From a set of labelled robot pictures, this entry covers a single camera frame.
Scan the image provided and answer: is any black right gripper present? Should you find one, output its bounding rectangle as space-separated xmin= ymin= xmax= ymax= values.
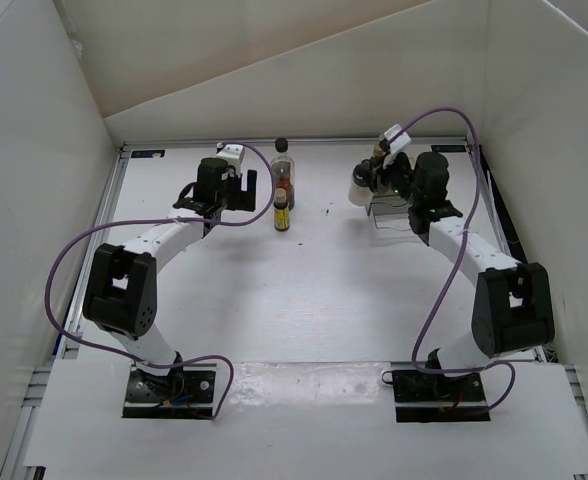
xmin=357 ymin=151 xmax=422 ymax=207

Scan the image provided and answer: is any white powder shaker black cap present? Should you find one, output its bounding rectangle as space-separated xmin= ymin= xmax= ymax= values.
xmin=348 ymin=160 xmax=373 ymax=206

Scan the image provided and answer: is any tall dark sauce bottle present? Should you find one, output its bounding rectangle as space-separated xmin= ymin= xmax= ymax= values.
xmin=270 ymin=138 xmax=295 ymax=210

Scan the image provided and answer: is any small yellow bottle brown cap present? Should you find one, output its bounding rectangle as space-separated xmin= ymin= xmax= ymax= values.
xmin=273 ymin=188 xmax=290 ymax=232

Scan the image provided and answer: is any small yellow bottle beige cap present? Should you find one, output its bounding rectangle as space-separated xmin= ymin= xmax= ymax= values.
xmin=373 ymin=144 xmax=385 ymax=157

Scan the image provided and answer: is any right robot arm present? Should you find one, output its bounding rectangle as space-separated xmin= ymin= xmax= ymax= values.
xmin=349 ymin=152 xmax=555 ymax=400

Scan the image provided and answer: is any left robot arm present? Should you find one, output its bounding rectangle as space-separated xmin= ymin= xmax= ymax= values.
xmin=82 ymin=144 xmax=257 ymax=400

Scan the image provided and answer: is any tiered transparent organizer rack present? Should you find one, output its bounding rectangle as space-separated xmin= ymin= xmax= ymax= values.
xmin=364 ymin=194 xmax=418 ymax=242

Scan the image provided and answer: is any blue table label sticker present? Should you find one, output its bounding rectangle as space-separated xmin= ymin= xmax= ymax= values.
xmin=130 ymin=149 xmax=165 ymax=159

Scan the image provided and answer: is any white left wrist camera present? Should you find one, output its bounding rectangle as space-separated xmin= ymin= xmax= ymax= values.
xmin=216 ymin=142 xmax=245 ymax=164

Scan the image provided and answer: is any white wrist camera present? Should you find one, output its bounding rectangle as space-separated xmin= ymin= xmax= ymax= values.
xmin=216 ymin=142 xmax=245 ymax=164
xmin=379 ymin=124 xmax=411 ymax=167

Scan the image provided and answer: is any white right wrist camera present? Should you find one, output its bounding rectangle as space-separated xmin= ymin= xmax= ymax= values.
xmin=379 ymin=124 xmax=411 ymax=167

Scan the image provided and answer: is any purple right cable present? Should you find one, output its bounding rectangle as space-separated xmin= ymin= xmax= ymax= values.
xmin=402 ymin=106 xmax=517 ymax=412

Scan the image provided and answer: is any purple cable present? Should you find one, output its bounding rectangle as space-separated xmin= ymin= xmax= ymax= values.
xmin=45 ymin=142 xmax=276 ymax=420
xmin=402 ymin=106 xmax=517 ymax=412

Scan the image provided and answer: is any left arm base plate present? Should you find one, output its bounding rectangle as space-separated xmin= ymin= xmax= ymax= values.
xmin=122 ymin=367 xmax=216 ymax=420

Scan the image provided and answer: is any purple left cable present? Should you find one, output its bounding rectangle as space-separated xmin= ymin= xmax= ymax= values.
xmin=45 ymin=142 xmax=276 ymax=420

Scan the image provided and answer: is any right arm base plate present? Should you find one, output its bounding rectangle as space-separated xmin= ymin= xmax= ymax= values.
xmin=381 ymin=369 xmax=490 ymax=424

